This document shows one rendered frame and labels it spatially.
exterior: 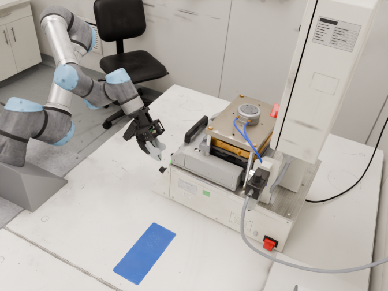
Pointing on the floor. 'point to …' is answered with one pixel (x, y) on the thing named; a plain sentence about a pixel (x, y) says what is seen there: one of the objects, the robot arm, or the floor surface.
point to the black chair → (132, 19)
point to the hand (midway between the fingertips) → (157, 157)
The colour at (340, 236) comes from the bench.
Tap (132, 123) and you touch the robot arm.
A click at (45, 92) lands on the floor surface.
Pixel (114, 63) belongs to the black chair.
